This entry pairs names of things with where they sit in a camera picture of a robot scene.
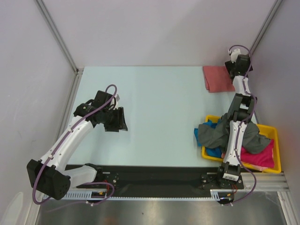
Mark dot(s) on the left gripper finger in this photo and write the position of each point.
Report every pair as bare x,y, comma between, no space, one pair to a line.
111,128
121,123

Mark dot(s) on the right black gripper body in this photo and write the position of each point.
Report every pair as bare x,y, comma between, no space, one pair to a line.
229,65

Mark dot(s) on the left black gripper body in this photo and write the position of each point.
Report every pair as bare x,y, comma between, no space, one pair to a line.
110,116

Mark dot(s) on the salmon pink t shirt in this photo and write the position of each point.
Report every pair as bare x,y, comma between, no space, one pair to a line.
217,79

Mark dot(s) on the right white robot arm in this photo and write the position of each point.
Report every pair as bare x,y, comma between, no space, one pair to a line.
239,115

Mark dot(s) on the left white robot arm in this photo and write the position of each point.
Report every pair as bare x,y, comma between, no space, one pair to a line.
48,175

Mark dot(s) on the grey t shirt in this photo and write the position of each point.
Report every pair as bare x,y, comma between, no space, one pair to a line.
218,136

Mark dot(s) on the yellow plastic bin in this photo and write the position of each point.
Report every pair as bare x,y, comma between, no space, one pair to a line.
271,133

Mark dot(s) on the blue t shirt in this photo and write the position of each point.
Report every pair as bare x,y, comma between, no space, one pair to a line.
215,152

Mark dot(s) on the magenta t shirt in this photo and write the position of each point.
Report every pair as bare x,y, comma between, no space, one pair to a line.
261,160

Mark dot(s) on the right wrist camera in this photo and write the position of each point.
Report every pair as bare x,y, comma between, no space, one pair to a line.
234,53

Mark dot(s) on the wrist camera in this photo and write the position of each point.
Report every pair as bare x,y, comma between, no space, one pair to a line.
114,102
234,53

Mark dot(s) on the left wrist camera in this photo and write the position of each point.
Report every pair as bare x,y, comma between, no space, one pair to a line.
114,102

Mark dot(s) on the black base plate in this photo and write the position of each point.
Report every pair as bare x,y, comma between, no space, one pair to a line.
143,177

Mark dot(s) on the right aluminium corner post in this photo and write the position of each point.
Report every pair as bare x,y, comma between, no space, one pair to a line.
266,24

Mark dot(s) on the aluminium corner post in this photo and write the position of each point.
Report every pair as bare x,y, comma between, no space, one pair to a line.
266,24
56,34

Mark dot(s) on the slotted cable duct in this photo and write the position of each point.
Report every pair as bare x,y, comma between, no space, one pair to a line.
149,193

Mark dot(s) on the aluminium frame rail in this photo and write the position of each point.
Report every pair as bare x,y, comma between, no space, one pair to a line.
265,182

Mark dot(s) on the left aluminium corner post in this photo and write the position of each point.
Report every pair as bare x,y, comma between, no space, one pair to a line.
56,34

